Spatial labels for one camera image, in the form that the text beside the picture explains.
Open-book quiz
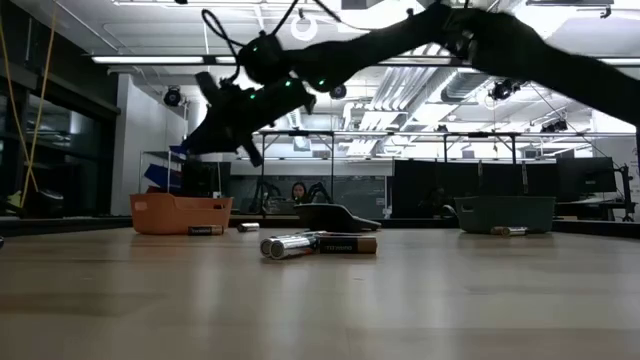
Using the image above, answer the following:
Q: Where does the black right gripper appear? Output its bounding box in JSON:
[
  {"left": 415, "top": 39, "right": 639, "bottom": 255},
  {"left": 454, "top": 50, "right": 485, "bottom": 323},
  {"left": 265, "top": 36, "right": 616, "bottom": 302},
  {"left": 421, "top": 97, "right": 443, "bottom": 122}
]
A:
[{"left": 182, "top": 71, "right": 317, "bottom": 169}]

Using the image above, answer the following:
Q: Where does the orange plastic bin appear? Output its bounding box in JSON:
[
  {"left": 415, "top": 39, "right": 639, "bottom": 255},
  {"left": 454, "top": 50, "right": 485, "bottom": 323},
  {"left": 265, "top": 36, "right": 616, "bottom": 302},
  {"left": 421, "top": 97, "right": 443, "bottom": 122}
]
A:
[{"left": 129, "top": 192, "right": 235, "bottom": 237}]

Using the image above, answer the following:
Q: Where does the long ceiling light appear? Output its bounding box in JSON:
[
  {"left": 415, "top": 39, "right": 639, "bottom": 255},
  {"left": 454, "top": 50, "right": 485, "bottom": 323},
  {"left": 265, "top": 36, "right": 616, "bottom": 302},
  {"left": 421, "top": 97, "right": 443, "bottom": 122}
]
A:
[{"left": 91, "top": 55, "right": 205, "bottom": 65}]

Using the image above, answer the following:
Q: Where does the person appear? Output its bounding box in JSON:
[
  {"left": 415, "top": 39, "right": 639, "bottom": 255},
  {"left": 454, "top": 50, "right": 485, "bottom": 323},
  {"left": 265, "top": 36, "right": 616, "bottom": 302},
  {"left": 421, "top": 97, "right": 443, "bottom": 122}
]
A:
[{"left": 289, "top": 181, "right": 310, "bottom": 204}]

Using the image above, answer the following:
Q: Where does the white calculator with dark keys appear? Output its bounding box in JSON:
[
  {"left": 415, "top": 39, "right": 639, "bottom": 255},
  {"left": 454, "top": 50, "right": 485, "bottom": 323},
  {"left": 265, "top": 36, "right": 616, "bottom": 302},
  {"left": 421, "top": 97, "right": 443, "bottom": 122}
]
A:
[{"left": 293, "top": 202, "right": 383, "bottom": 234}]

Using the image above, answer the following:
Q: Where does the teal plastic bin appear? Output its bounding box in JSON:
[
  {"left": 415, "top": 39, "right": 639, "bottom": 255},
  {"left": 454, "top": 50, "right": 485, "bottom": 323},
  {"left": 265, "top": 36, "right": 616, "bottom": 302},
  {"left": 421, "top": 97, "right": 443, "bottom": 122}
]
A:
[{"left": 453, "top": 195, "right": 557, "bottom": 235}]

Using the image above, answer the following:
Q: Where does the black computer monitor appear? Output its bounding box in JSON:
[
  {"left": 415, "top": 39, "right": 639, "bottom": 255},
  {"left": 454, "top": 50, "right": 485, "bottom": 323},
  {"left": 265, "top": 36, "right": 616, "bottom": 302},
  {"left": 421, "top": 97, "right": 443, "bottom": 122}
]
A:
[{"left": 556, "top": 156, "right": 618, "bottom": 195}]

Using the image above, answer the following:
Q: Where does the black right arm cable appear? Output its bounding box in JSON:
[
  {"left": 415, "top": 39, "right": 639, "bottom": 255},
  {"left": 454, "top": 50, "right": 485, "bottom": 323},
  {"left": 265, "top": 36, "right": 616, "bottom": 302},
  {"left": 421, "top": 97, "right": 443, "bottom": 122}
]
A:
[{"left": 201, "top": 0, "right": 301, "bottom": 84}]

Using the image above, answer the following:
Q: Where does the yellow cable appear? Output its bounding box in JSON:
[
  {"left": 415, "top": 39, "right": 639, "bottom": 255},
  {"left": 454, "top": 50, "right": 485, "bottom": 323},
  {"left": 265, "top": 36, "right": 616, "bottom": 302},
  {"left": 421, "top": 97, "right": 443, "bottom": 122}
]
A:
[{"left": 0, "top": 0, "right": 57, "bottom": 209}]

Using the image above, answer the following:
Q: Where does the black background station frame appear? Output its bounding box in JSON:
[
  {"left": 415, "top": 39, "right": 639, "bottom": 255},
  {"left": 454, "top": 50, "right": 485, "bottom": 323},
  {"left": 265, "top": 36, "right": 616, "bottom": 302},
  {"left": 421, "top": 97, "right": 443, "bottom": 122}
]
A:
[{"left": 252, "top": 129, "right": 640, "bottom": 221}]

